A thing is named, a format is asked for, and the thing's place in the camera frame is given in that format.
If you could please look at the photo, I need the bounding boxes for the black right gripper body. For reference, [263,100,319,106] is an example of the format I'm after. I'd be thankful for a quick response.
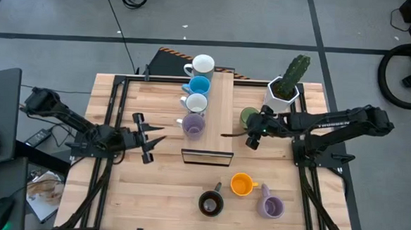
[245,105,281,151]

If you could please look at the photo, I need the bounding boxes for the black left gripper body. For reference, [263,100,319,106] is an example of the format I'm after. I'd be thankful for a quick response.
[120,112,156,165]

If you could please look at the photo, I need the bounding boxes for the green mug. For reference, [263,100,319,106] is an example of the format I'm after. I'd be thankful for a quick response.
[239,106,260,131]

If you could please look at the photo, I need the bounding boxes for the purple mug white handle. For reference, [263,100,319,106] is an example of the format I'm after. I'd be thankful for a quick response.
[175,112,207,141]

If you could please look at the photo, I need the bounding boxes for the yellow orange mug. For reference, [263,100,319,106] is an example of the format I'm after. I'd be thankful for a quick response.
[229,172,260,198]

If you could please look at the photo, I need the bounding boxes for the blue mug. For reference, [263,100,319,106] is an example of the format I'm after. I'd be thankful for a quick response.
[181,75,213,97]

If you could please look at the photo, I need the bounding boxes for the brown teal glazed mug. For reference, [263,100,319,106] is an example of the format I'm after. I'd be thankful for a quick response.
[197,180,226,218]

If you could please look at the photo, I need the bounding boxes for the grey mug white interior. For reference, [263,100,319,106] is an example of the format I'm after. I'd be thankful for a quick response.
[183,53,216,82]

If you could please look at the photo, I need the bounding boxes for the lilac ribbed mug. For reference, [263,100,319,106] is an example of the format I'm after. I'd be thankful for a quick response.
[255,183,286,220]

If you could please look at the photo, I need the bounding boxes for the white hexagonal plant pot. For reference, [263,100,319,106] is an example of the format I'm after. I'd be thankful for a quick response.
[261,75,302,117]

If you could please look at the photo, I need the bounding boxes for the green cactus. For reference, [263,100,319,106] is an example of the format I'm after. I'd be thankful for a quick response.
[278,53,312,101]

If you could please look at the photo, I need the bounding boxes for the black ramp hazard stripe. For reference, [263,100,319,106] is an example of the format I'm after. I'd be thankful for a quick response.
[147,46,252,82]

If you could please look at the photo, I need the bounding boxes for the black power adapter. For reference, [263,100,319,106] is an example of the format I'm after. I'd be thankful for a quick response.
[23,127,53,149]

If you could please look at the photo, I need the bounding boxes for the crumpled brown paper bag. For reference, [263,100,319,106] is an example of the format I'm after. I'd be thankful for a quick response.
[26,170,65,207]

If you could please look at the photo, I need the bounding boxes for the black computer mouse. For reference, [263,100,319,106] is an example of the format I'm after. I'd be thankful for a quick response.
[0,195,16,230]

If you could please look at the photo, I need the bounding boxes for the wooden shelf with black frame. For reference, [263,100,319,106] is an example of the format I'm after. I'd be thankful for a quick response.
[180,70,239,168]

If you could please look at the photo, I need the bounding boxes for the black metal table frame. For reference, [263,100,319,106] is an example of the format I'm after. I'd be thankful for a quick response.
[58,70,361,230]

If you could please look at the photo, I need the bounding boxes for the long black floor cable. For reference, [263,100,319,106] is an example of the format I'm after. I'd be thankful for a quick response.
[95,0,142,74]

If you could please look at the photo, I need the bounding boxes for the black vacuum hose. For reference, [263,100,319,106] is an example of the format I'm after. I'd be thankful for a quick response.
[375,41,411,111]

